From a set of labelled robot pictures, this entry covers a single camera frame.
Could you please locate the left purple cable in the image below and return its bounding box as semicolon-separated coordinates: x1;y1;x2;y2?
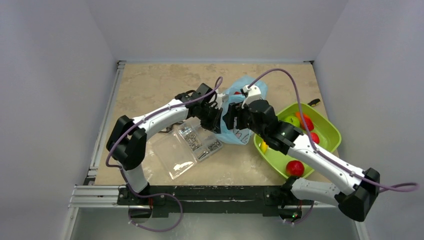
105;76;224;233

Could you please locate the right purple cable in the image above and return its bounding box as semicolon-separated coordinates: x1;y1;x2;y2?
246;68;420;226

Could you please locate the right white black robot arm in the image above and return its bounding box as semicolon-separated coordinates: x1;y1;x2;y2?
223;99;380;222

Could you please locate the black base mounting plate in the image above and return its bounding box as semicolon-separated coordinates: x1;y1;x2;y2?
116;185;314;220

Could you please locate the green fake apple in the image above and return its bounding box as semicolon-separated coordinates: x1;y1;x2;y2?
283;115;301;128

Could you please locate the red fake apple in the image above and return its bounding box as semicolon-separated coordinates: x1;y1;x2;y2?
285;160;305;177

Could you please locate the red orange fake fruit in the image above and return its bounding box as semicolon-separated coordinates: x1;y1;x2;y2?
295;111;315;131

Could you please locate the black yellow screwdriver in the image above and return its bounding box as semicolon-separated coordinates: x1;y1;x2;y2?
308;98;321;107

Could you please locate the aluminium front rail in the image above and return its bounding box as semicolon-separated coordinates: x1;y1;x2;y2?
70;182;346;209

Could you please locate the lime green plastic tray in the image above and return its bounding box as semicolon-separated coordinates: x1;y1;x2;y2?
253;102;342;179

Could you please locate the yellow fake banana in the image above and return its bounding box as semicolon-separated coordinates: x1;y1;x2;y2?
259;141;268;154

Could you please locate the black metal clamp tool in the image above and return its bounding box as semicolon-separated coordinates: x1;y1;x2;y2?
159;125;174;134

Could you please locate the red fake strawberry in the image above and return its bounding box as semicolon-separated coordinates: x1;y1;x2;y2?
310;132;321;144

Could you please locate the light blue plastic bag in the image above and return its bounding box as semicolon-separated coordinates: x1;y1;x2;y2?
215;75;255;145

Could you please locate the clear plastic screw box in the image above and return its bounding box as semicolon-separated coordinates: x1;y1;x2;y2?
152;119;223;180

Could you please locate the purple cable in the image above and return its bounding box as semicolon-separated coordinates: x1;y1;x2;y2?
246;68;420;226
105;76;224;233

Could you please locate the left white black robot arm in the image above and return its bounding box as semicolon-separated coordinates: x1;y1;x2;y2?
105;78;223;205

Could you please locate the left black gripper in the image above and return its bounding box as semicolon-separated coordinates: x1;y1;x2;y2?
197;104;223;135

